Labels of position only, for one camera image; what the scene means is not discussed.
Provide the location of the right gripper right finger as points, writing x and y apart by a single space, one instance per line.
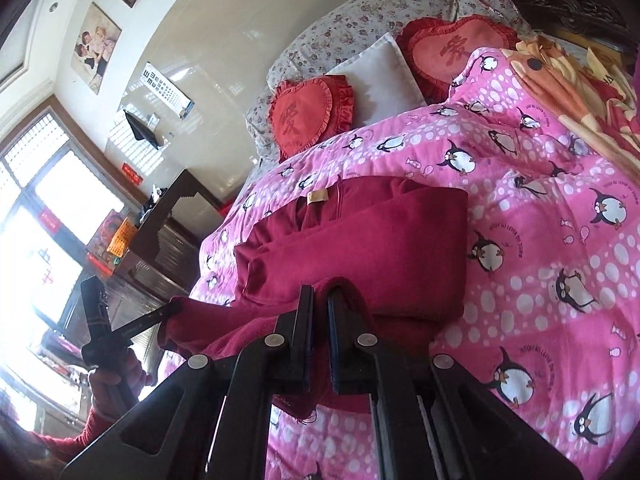
432 419

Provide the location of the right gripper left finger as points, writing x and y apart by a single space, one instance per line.
210 419

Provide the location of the dark red fleece sweater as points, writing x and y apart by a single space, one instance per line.
396 247

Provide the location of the red sleeve forearm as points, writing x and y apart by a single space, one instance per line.
66 449

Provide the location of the left hand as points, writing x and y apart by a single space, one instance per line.
104 382

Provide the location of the dark wooden side table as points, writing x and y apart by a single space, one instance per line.
161 261

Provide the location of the orange basket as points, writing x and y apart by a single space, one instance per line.
122 238

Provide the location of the pink penguin quilt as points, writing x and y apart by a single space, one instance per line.
550 321

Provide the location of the left red heart cushion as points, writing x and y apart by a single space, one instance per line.
302 114

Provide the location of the red heart cushion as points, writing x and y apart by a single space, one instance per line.
302 114
437 51

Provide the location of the baby photo poster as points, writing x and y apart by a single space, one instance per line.
94 46

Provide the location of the white pillow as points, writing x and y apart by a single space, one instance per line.
382 82

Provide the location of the orange cartoon blanket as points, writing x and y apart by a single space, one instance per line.
595 101

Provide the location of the floral bedding roll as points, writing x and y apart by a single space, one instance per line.
348 30

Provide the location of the right red heart cushion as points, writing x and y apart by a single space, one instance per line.
437 51

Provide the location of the dark cloth on wall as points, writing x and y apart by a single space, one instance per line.
141 131

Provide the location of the eye chart wall poster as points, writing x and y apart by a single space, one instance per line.
164 89

